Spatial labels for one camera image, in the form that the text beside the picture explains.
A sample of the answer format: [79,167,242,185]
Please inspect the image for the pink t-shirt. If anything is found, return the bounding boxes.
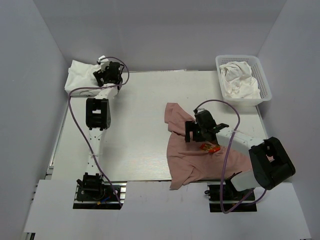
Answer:
[163,101,254,191]

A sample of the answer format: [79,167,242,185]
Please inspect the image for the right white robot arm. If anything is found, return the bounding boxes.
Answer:
[184,110,296,200]

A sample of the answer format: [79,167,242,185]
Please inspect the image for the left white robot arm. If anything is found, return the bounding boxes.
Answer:
[85,56,123,177]

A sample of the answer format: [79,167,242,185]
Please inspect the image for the folded white t-shirt stack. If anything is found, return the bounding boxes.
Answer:
[64,60,101,97]

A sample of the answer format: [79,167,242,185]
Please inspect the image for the crumpled white t-shirts in basket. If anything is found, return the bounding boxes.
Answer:
[219,61,261,99]

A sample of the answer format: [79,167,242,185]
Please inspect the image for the white plastic basket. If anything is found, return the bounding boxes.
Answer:
[215,55,272,106]

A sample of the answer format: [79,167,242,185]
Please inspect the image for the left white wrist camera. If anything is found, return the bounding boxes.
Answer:
[96,55,106,65]

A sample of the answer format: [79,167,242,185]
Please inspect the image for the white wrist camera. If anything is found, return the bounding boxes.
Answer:
[195,107,206,113]
[96,55,106,65]

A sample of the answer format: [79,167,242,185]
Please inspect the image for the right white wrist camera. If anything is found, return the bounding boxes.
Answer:
[195,107,206,113]

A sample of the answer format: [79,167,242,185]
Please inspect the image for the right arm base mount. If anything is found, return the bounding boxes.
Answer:
[204,184,257,213]

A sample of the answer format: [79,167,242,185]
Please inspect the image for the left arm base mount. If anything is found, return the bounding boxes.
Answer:
[73,172,126,210]

